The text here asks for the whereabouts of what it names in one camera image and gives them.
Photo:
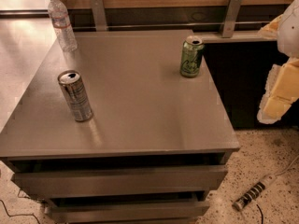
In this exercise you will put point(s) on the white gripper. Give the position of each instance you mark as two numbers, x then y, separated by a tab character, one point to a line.
290	32

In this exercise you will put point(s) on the silver redbull can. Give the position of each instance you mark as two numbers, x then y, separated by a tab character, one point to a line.
73	89

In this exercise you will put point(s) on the green soda can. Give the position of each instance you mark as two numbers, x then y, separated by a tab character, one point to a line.
191	57

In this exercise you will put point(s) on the clear plastic water bottle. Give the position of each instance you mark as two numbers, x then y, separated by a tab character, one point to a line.
62	25

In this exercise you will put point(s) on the white power strip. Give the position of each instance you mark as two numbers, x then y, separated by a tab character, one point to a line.
254	192

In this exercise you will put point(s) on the grey drawer cabinet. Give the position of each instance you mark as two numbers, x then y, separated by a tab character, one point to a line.
145	115

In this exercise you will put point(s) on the lower grey drawer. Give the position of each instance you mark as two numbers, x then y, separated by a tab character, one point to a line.
128	212

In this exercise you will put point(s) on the grey drawer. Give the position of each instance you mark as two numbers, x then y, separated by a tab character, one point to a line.
51	185
128	212

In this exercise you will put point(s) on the upper grey drawer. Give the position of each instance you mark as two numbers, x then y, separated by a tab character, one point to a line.
51	185

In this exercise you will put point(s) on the right metal bracket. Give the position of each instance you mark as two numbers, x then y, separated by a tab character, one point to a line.
228	25

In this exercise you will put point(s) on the metal bracket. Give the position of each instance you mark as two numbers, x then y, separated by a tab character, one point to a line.
99	15
228	25

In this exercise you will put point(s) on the horizontal metal rail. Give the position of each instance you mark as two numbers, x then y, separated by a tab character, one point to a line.
196	26

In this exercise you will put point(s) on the left metal bracket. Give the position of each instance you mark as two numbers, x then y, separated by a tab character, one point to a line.
99	15

